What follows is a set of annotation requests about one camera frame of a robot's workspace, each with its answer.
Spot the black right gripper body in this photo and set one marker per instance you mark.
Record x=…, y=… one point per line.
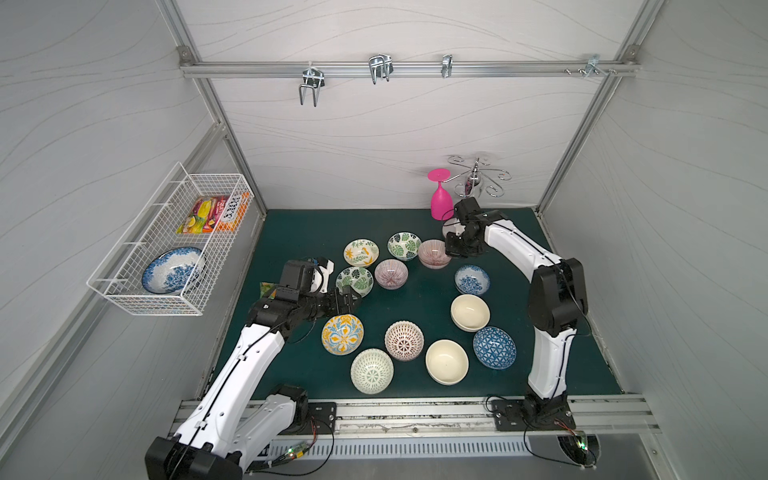
x=455, y=244

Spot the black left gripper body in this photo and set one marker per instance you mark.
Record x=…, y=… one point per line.
x=339, y=301

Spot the pink striped bowl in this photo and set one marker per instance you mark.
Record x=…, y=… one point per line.
x=391, y=274
x=432, y=254

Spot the blue floral small bowl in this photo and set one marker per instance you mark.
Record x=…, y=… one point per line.
x=472, y=279

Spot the cream plain bowl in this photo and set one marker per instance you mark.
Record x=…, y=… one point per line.
x=469, y=313
x=447, y=362

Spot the maroon lattice pattern bowl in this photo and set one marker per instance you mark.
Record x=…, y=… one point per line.
x=404, y=340

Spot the green lattice pattern bowl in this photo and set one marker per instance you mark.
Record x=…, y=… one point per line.
x=372, y=371

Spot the blue triangle pattern bowl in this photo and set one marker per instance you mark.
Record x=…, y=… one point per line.
x=494, y=348

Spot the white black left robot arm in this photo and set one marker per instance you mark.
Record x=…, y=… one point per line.
x=218, y=440

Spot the green monstera leaf bowl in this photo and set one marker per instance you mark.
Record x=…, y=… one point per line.
x=360, y=279

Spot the yellow blue floral bowl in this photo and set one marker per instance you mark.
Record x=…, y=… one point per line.
x=342, y=334

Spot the pink wine glass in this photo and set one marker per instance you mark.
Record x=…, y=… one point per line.
x=441, y=204

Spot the yellow flower leaf bowl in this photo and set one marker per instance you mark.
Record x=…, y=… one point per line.
x=361, y=253

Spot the silver glass holder stand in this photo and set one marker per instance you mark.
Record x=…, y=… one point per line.
x=477, y=177

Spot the green orange snack packet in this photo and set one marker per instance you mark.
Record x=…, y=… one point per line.
x=267, y=290

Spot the white vented strip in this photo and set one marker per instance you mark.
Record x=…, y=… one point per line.
x=417, y=448

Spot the colourful snack packet in basket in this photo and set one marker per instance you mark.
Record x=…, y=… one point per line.
x=215, y=213

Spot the blue white bowl in basket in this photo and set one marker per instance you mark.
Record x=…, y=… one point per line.
x=175, y=270

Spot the small metal hook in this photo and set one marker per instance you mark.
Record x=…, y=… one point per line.
x=446, y=66

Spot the metal double hook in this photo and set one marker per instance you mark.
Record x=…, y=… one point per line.
x=313, y=80
x=380, y=67

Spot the metal hook right end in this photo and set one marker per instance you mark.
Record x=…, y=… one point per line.
x=592, y=67

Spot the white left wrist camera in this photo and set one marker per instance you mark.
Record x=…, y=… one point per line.
x=323, y=268

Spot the white wire basket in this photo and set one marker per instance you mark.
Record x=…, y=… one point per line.
x=117, y=279

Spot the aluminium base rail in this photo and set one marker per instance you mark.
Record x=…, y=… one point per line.
x=377, y=417

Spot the aluminium top rail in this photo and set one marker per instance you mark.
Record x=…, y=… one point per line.
x=402, y=69

